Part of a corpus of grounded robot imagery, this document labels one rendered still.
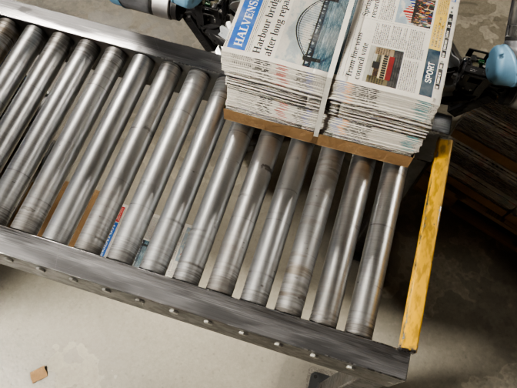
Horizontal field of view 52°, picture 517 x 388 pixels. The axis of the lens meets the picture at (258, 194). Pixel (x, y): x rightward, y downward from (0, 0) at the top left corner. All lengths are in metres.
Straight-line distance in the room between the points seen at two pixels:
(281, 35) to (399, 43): 0.20
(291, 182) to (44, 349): 1.09
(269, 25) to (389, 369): 0.62
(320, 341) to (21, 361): 1.15
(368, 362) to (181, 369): 0.90
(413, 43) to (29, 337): 1.44
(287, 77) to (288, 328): 0.43
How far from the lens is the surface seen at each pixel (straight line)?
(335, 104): 0.94
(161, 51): 1.21
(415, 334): 0.96
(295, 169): 1.04
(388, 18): 0.98
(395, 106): 0.91
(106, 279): 0.99
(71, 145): 1.12
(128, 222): 1.01
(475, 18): 2.56
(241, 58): 0.90
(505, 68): 1.10
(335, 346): 0.94
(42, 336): 1.86
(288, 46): 0.91
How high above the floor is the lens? 1.72
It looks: 65 degrees down
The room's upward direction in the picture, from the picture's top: 4 degrees clockwise
